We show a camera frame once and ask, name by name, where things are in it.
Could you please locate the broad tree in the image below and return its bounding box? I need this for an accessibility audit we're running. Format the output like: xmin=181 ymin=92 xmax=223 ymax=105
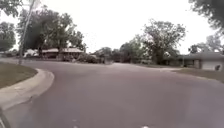
xmin=141 ymin=19 xmax=187 ymax=65

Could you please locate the overhanging tree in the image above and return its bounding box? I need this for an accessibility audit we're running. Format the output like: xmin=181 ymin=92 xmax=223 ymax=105
xmin=188 ymin=0 xmax=224 ymax=32

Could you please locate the low grey house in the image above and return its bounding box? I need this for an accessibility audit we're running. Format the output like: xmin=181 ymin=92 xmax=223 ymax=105
xmin=166 ymin=51 xmax=224 ymax=72

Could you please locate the large leafy tree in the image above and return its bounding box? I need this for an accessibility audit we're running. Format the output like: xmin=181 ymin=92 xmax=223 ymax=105
xmin=16 ymin=5 xmax=87 ymax=58

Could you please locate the dark tree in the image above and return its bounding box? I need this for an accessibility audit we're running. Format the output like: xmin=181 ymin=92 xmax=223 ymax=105
xmin=0 ymin=21 xmax=17 ymax=53

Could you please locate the grass verge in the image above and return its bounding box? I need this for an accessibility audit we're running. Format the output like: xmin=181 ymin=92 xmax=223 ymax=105
xmin=0 ymin=61 xmax=39 ymax=90

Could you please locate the grey utility pole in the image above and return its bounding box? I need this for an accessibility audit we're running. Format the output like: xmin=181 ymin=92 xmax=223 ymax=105
xmin=17 ymin=0 xmax=37 ymax=66

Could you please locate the pale concrete kerb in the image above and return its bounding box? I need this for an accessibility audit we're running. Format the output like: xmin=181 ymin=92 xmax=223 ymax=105
xmin=0 ymin=67 xmax=55 ymax=111

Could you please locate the low house with brown roof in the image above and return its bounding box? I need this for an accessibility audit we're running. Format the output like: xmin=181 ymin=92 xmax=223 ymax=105
xmin=41 ymin=47 xmax=85 ymax=62

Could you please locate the grey asphalt road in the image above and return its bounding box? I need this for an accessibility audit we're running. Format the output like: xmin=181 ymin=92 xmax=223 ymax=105
xmin=0 ymin=58 xmax=224 ymax=128

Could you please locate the grass lawn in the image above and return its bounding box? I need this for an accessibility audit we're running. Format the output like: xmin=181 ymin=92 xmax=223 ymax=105
xmin=174 ymin=67 xmax=224 ymax=84

